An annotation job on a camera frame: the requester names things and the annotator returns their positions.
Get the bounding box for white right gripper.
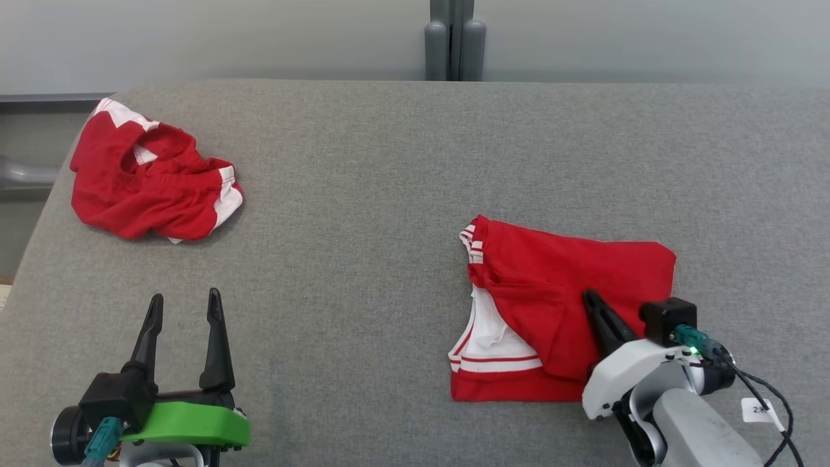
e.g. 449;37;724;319
582;290;704;422

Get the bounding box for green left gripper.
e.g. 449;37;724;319
120;288;251;448

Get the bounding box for red basketball jersey white trim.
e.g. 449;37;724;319
447;215;677;403

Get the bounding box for red shorts white side panels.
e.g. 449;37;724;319
69;97;244;244

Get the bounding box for right camera cable teal plug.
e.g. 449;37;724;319
673;324;806;467

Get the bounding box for camera cable teal plug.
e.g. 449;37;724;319
82;417;124;467
673;324;806;467

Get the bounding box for left camera cable teal plug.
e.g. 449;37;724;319
82;417;124;467

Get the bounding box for white cable label tag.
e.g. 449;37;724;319
741;397;785;433

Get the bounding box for dark grey partition base rail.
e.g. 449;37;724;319
0;93;116;115

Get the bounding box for grey double partition post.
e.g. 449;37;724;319
425;0;487;82

